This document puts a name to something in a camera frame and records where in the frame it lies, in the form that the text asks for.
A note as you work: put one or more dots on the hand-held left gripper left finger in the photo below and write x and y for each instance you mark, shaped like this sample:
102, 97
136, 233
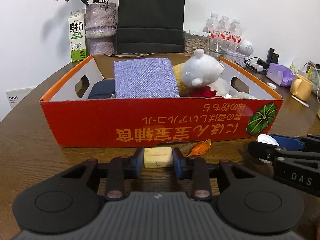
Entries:
138, 162

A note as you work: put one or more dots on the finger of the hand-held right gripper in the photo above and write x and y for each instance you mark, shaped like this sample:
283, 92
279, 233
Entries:
262, 152
290, 142

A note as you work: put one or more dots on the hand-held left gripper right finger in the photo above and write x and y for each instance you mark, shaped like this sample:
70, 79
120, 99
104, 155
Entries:
177, 162

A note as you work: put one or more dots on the white plastic lid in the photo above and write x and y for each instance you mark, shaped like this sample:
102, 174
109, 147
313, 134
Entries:
265, 140

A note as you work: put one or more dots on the beige eraser block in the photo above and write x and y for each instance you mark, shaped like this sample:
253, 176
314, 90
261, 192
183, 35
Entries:
157, 157

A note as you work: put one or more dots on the orange cardboard box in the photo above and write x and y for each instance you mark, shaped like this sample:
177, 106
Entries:
150, 122

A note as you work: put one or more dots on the iridescent plastic wrap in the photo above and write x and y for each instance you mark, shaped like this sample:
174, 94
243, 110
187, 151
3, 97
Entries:
243, 95

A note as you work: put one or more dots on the red rose flower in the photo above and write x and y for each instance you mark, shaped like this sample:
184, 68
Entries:
207, 93

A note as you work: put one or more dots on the dark blue case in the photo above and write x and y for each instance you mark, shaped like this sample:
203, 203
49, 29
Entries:
100, 90

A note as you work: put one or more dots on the purple woven pouch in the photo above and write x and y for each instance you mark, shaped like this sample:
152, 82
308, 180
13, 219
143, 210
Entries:
145, 77

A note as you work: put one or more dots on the white and yellow plush toy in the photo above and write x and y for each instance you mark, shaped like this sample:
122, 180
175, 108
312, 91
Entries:
200, 70

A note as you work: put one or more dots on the wooden desktop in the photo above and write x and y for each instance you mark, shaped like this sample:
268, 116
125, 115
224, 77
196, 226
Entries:
37, 140

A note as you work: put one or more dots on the orange dried petal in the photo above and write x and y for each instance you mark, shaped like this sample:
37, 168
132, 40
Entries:
200, 147

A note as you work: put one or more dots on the beige appliance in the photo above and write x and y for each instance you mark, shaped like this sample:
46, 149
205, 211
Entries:
318, 111

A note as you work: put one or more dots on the yellow mug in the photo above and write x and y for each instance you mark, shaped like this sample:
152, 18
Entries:
303, 88

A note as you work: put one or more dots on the small white round cap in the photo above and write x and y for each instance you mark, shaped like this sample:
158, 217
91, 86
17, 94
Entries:
272, 85

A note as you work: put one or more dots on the purple tissue pack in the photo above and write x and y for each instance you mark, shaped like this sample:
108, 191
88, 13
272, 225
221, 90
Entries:
280, 75

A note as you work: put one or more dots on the small clear spray bottle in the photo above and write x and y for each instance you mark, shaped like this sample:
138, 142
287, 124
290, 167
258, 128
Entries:
296, 67

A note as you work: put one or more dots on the white power adapter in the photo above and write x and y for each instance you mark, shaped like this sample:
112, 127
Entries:
257, 67

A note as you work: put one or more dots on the black upright device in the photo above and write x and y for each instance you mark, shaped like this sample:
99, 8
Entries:
272, 56

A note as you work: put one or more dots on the white floral tin box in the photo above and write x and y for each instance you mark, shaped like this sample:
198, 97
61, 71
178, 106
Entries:
236, 58

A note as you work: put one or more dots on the white round speaker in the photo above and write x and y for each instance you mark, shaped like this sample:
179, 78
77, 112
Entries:
246, 47

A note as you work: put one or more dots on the clear glass cup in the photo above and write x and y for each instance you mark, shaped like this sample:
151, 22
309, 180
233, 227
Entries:
218, 48

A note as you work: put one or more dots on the clear container of seeds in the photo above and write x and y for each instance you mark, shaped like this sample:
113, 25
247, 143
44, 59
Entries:
196, 43

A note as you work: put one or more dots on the water bottle with red label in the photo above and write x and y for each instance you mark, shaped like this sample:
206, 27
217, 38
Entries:
236, 33
224, 30
212, 27

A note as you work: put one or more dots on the green and white milk carton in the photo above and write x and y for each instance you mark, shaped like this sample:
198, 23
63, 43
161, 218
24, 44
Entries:
77, 37

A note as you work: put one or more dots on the purple ceramic vase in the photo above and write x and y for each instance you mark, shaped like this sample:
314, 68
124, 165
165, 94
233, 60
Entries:
100, 27

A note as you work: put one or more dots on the black paper bag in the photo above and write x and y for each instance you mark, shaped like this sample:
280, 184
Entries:
150, 17

